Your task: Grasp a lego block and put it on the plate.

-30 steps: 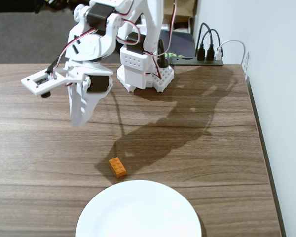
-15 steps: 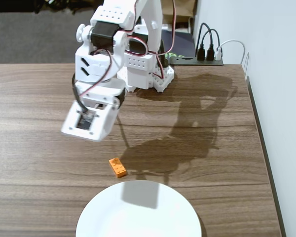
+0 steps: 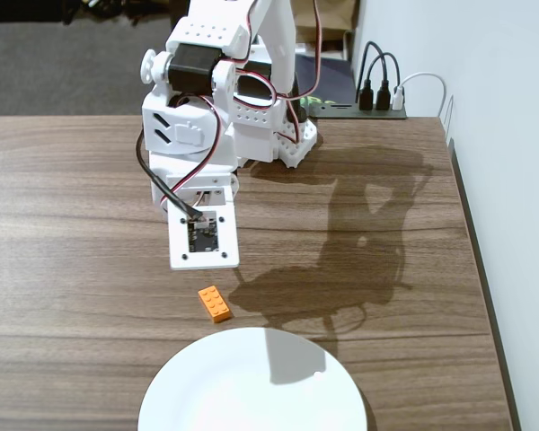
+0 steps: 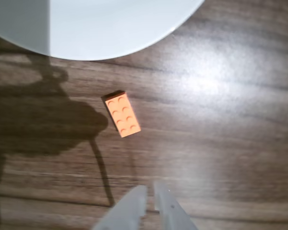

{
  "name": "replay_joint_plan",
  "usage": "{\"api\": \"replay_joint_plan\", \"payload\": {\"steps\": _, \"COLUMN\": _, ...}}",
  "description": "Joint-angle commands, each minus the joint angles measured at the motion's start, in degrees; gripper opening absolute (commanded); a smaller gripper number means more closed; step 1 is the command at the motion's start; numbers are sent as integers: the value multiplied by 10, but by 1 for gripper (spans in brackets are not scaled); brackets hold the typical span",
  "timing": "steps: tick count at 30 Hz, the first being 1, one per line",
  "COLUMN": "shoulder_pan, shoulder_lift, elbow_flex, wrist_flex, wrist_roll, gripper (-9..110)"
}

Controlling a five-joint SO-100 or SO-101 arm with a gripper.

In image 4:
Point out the orange lego block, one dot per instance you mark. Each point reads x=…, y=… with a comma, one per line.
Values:
x=122, y=115

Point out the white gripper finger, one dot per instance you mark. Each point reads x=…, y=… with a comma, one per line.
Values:
x=124, y=210
x=172, y=213

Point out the white round plate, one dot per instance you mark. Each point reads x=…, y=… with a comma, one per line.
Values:
x=98, y=26

